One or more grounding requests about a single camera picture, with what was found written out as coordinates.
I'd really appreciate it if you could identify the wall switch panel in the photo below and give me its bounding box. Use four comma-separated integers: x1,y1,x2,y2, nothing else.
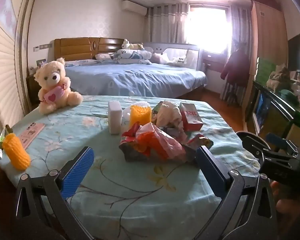
33,44,53,52

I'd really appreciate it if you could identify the grey bed guard rail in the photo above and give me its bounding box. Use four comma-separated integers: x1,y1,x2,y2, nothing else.
142,42,203,70

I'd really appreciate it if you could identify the red snack wrapper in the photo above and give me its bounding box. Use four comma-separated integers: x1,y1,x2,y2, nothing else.
119,122,142,153

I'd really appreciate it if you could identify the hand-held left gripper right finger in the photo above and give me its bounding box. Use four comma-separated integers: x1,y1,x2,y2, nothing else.
192,145,278,240

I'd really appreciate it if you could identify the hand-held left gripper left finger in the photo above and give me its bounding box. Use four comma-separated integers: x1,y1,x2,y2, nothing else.
14,146,95,240

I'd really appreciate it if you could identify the bright window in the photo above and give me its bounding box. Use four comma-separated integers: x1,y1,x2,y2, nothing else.
189,5,232,54

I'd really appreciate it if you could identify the tall yellow knitted cylinder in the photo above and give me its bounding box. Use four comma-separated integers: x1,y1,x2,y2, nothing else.
2,133,31,172

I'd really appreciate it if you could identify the orange plastic bag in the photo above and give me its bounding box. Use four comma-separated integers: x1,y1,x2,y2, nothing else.
136,122,187,161

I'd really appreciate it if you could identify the round white-rimmed bin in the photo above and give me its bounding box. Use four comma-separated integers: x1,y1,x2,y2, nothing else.
236,130,271,160

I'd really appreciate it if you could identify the black television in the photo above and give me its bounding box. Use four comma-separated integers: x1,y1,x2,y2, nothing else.
287,30,300,73

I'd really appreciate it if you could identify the colourful snack wrapper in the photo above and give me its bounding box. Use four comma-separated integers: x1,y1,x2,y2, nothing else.
186,134,214,153

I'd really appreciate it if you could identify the pink cushion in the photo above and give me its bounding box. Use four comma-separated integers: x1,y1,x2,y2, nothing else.
152,52,170,65

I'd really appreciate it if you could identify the white knitted block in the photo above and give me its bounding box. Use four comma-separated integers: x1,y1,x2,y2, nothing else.
108,100,122,134

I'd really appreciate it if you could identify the brown plush toy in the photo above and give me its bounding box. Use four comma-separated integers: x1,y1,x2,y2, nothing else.
267,66,292,90

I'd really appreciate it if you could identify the green floral tablecloth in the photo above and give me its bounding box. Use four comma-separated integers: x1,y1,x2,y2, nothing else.
0,95,262,240

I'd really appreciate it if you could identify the white pillow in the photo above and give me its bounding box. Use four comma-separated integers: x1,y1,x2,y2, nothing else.
95,53,115,61

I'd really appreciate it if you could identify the dark red box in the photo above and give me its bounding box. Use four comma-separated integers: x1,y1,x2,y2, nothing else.
251,0,283,12

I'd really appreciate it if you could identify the pink flat box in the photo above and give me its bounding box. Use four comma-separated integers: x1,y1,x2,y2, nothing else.
17,122,45,148

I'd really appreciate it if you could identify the stack of green boxes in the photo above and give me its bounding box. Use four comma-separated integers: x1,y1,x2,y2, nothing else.
255,57,277,85

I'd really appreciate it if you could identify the cream teddy bear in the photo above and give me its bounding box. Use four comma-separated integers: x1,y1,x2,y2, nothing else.
34,57,83,115

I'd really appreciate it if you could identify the bed with blue sheet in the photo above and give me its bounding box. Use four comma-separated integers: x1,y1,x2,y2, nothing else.
64,59,208,98

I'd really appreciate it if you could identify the wooden wardrobe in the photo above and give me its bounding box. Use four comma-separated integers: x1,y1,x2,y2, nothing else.
242,0,289,123

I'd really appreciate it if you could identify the white slatted sliding door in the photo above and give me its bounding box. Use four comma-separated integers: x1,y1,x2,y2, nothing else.
0,0,38,140

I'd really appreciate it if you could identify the wooden drawer unit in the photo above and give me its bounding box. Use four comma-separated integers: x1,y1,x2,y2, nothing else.
202,52,230,73

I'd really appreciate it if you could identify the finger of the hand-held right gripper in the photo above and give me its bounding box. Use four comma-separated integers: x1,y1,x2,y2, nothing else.
241,131,273,164
266,132,299,155

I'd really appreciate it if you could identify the wooden nightstand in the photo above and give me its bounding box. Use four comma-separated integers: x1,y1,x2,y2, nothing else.
26,75,42,98

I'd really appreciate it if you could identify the folded patterned quilt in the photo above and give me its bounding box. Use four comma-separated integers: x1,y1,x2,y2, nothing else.
113,49,153,65

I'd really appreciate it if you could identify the light green packet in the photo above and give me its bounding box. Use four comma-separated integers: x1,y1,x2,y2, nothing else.
152,101,165,124

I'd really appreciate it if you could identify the small green wrapper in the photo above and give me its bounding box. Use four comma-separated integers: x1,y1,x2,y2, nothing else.
0,124,13,143

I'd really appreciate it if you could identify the red carton box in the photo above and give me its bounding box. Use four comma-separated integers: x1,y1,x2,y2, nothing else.
179,102,204,132

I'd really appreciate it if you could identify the black glossy cabinet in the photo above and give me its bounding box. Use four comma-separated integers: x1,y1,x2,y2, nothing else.
245,80,300,153

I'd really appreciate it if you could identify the person's right hand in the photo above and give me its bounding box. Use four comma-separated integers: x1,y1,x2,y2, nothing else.
270,180,300,222

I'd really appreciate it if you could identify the blue pillow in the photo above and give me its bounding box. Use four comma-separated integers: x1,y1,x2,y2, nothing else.
65,59,100,67

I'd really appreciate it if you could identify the white air conditioner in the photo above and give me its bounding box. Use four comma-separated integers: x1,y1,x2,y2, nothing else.
122,0,148,14

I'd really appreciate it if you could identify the short yellow knitted cup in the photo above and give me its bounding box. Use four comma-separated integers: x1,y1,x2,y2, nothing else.
129,104,152,128

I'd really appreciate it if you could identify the silver foil wrapper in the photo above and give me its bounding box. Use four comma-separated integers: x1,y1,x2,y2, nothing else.
119,142,198,165

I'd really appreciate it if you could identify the wooden headboard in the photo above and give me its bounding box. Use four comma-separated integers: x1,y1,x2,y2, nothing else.
54,37,125,62

